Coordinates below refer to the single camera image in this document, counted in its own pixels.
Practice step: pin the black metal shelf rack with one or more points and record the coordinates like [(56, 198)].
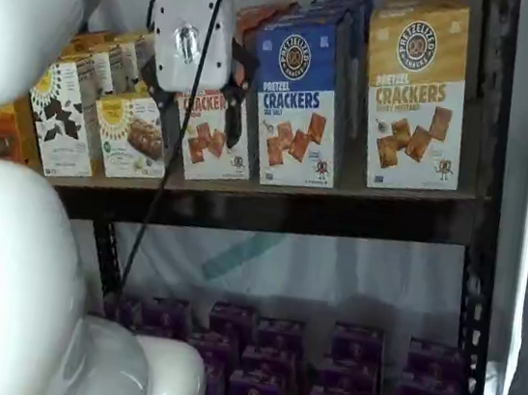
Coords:
[(291, 215)]

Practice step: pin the white box with dark chocolate print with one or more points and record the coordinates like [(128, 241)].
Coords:
[(58, 131)]

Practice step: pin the orange cheddar cracker box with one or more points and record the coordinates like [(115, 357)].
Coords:
[(202, 150), (269, 10)]

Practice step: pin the blue sea salt cracker box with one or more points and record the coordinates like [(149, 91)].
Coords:
[(352, 29), (291, 138)]

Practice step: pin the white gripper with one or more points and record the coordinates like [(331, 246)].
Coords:
[(182, 6)]

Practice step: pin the white granola bar box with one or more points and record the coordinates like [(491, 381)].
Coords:
[(125, 140)]

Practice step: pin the white plastic backdrop sheet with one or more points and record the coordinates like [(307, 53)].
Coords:
[(331, 274)]

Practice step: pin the teal tape strip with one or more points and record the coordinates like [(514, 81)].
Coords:
[(236, 259)]

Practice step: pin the yellow-lidded snack box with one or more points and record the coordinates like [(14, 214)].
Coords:
[(91, 70), (128, 60)]

